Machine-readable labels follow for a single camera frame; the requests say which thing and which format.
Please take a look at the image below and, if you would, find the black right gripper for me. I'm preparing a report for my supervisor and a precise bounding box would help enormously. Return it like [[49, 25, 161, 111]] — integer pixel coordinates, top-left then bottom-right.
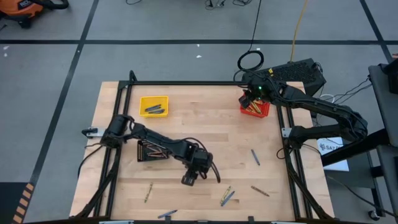
[[238, 76, 282, 108]]

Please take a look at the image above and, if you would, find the white printed paper sheet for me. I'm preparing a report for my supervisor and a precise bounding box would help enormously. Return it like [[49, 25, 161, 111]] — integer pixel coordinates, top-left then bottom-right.
[[317, 136, 350, 172]]

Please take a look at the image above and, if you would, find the black box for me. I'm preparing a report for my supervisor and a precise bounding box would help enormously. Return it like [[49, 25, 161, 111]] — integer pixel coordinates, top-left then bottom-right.
[[382, 57, 398, 94]]

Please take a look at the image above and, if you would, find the yellow plastic basket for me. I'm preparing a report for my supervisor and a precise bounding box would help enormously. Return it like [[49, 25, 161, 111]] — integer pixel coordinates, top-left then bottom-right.
[[139, 95, 170, 118]]

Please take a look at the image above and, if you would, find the black plastic basket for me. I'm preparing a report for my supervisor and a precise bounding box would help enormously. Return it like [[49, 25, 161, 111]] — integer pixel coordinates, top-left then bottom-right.
[[136, 139, 170, 162]]

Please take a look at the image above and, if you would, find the red plastic basket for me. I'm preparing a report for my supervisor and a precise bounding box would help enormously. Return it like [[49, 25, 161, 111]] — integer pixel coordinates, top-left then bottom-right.
[[239, 93, 271, 119]]

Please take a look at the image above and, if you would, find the black perforated computer case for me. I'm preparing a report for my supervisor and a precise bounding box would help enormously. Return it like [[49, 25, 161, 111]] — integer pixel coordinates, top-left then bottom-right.
[[241, 58, 327, 101]]

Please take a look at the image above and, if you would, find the black orange striped mat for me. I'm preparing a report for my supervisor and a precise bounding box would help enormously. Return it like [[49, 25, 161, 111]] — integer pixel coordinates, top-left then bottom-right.
[[0, 182, 35, 224]]

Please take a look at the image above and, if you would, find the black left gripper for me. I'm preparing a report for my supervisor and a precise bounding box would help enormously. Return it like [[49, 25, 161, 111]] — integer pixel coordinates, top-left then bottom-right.
[[181, 146, 215, 187]]

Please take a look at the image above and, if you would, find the orange shop vacuum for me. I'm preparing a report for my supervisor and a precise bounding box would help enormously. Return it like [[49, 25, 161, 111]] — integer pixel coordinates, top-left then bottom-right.
[[0, 0, 70, 29]]

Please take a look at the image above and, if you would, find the black cable bundle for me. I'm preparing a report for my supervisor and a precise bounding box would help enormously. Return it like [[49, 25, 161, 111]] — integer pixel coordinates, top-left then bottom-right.
[[204, 0, 254, 9]]

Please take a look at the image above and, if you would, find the yellow hanging cable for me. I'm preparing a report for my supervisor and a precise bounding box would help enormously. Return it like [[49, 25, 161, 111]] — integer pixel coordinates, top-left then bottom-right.
[[289, 0, 309, 62]]

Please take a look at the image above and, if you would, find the grey metal cart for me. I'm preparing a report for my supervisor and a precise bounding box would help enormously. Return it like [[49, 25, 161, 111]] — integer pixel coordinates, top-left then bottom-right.
[[368, 63, 398, 220]]

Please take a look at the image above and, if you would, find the coiled black cable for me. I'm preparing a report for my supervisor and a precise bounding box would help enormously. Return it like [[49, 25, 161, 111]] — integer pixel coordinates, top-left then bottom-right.
[[237, 0, 265, 73]]

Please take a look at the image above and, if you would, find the green crayon edge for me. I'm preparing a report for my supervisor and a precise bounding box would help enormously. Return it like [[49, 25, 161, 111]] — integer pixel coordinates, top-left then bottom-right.
[[220, 185, 233, 205]]

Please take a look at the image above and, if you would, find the black metal beam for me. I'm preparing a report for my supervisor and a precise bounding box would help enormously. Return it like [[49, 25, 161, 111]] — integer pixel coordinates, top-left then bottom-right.
[[321, 129, 391, 167]]

